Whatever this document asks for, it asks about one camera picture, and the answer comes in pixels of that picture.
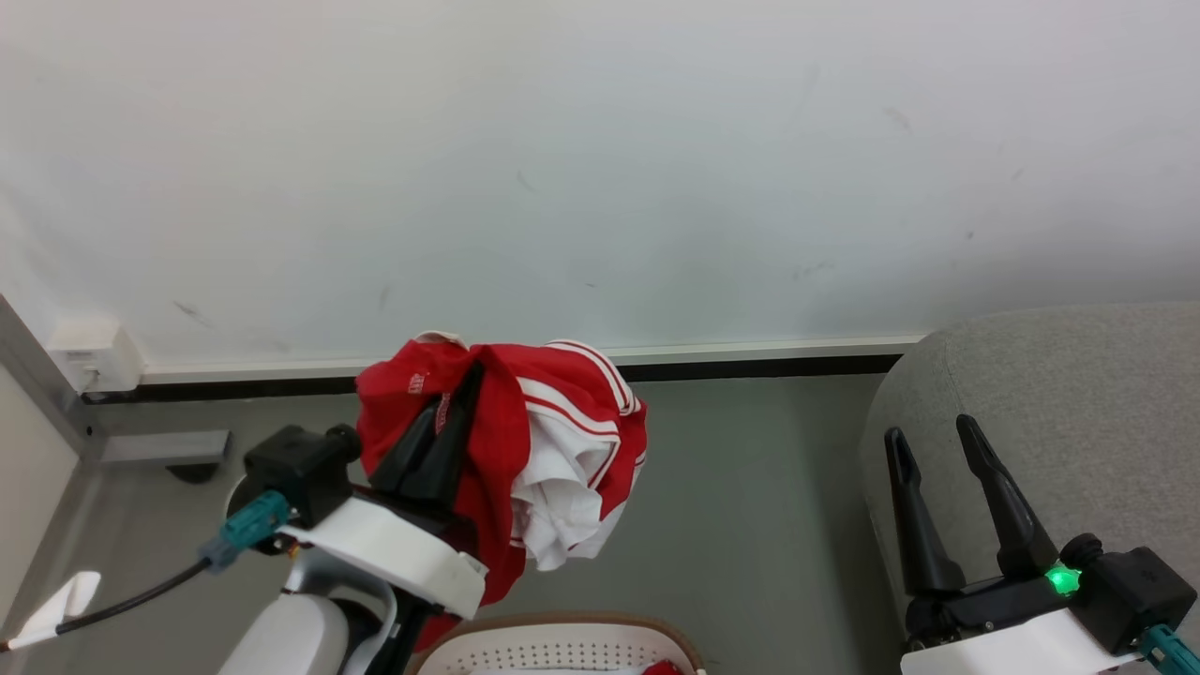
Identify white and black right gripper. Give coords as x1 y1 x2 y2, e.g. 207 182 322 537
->
884 413 1143 675

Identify grey metal foot bar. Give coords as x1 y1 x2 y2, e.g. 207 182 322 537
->
97 429 232 467

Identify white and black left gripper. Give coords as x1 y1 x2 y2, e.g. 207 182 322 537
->
277 361 489 621

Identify teal cable connector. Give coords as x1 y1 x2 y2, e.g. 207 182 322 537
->
1138 622 1200 675

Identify white laundry basket brown rim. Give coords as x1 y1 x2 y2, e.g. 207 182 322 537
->
405 612 709 675

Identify white wall socket box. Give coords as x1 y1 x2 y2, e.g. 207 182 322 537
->
47 317 144 395

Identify red and white jersey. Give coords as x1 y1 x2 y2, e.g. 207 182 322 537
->
354 331 650 652

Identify black cable with teal connector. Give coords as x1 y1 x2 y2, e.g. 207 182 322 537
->
0 489 293 653

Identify grey fabric sofa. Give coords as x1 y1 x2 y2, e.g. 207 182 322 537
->
858 302 1200 675

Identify white tag on cable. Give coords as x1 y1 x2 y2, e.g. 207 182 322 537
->
7 571 102 651

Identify white and black baseboard strip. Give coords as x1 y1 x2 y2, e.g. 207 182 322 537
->
82 331 931 406

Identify white panel with grey frame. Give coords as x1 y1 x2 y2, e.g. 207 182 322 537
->
0 293 106 638

